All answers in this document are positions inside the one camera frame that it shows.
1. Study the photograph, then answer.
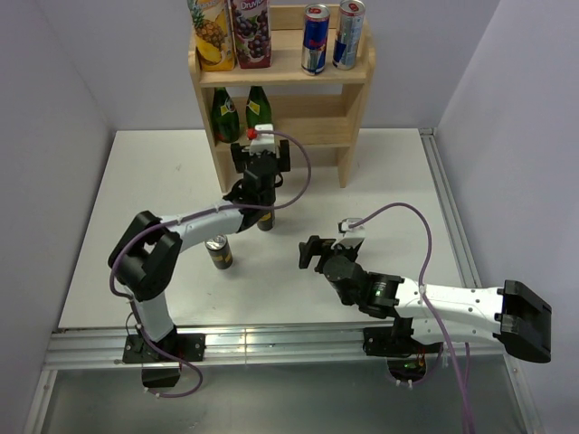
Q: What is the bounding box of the green Perrier bottle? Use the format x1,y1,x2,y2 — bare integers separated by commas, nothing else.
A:
245,86,272,129
211,87,241,144

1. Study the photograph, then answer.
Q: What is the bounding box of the black yellow label can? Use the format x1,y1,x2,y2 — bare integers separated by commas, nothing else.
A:
257,208,275,231

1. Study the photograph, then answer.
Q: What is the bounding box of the black gold band can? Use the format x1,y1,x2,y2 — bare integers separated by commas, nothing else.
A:
204,234,233,269

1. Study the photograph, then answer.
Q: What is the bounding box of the blue Red Bull can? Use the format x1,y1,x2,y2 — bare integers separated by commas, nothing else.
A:
301,4,330,75

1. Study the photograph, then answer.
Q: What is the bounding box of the silver Red Bull can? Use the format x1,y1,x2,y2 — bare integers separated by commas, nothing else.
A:
332,0,365,70

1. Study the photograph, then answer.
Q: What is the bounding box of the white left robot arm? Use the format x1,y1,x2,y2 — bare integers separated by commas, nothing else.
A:
108,139,290,361

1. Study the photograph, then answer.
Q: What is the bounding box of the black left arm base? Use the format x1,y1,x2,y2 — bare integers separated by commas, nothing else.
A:
121,331,206,391

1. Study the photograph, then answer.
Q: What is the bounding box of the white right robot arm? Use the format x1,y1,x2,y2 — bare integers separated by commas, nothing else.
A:
299,235,552,363

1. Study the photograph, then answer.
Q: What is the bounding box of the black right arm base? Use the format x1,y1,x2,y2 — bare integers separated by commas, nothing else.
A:
362,325,443,383

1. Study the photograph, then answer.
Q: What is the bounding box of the light wooden shelf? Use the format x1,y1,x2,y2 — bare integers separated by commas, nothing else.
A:
188,5,376,191

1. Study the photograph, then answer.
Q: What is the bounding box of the purple grape juice carton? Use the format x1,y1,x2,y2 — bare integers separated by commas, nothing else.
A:
230,0,271,69

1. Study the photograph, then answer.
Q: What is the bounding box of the yellow pineapple juice carton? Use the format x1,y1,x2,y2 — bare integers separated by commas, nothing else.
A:
187,0,236,71

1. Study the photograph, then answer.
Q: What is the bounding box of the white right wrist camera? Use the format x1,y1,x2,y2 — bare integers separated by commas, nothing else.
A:
332,218,365,250

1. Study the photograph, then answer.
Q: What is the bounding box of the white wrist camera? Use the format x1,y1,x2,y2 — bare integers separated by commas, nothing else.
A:
246,124,277,156
332,218,365,250

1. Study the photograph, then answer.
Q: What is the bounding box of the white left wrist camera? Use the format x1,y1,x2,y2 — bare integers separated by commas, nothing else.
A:
246,124,277,156

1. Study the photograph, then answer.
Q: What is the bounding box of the aluminium frame rail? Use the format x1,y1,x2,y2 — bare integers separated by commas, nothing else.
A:
22,127,544,434

